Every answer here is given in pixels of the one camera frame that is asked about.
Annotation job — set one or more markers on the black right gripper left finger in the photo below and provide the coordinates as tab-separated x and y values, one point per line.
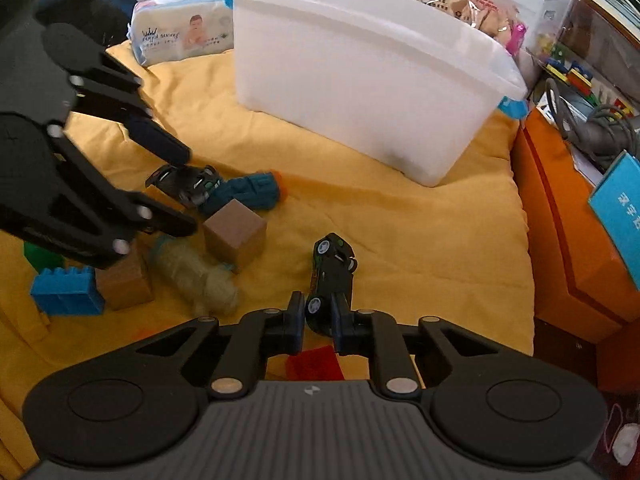
246	347

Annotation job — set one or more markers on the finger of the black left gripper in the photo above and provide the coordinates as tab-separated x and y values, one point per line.
154	138
152	216

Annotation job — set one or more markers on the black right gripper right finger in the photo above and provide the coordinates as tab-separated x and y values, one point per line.
376	336

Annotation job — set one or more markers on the large black toy car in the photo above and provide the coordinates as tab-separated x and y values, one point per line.
188	185

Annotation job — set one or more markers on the green building brick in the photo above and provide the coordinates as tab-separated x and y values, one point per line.
42	259

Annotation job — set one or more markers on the small black toy car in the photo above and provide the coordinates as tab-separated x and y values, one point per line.
333	267

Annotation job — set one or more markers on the wooden cube block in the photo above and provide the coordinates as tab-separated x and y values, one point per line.
235	235
126	284

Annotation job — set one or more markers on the large blue building brick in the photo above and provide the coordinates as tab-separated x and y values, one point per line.
67	292

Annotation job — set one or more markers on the red building brick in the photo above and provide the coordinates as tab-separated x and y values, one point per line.
314	365

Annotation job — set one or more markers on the olive green toy train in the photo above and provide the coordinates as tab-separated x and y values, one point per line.
207	286

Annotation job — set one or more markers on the yellow table cloth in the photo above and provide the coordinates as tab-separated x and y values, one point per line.
458	251

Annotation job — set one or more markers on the baby wipes pack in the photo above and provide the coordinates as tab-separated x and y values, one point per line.
172	30

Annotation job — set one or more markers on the orange cardboard box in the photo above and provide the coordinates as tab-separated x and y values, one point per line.
581	284

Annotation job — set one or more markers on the white plastic storage bin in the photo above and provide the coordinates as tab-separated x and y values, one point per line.
396	80

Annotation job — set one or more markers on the light blue card box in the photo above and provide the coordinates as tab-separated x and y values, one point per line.
616	203

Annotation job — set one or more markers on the snack bag with biscuits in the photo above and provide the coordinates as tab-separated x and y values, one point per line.
498	19

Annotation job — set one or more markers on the clear box of toys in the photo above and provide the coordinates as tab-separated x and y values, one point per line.
576	44

